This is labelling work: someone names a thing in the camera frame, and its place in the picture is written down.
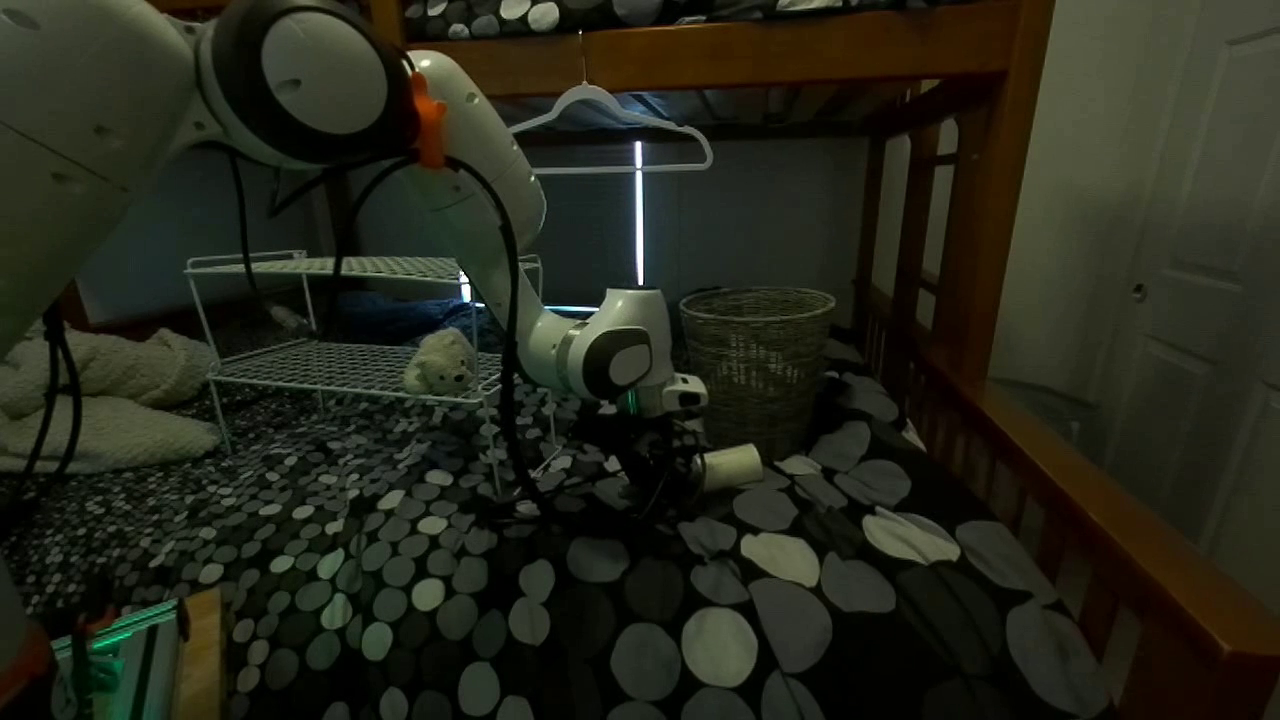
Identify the wooden bunk bed frame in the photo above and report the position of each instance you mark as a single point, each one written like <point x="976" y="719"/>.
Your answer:
<point x="962" y="85"/>

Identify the white plastic clothes hanger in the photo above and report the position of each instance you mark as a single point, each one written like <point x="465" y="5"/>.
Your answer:
<point x="613" y="117"/>

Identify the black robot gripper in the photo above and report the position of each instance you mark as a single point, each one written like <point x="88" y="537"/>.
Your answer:
<point x="660" y="459"/>

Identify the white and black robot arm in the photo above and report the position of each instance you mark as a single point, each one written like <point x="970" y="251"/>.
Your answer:
<point x="99" y="98"/>

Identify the woven wicker basket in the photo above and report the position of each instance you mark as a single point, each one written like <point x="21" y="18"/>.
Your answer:
<point x="761" y="354"/>

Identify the white roller bottle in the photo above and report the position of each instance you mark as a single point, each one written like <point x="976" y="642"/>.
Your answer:
<point x="729" y="469"/>

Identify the white pillow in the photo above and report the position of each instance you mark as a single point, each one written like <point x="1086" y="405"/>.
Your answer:
<point x="128" y="410"/>

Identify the black grey dotted bedspread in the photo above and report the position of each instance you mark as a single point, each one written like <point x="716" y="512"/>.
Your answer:
<point x="375" y="578"/>

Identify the cream plush teddy bear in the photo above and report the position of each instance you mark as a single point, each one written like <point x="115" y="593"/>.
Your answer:
<point x="441" y="366"/>

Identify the white wire rack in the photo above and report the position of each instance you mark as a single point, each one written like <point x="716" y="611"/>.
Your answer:
<point x="333" y="348"/>

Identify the white closet door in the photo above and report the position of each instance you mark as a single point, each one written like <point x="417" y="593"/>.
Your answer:
<point x="1145" y="261"/>

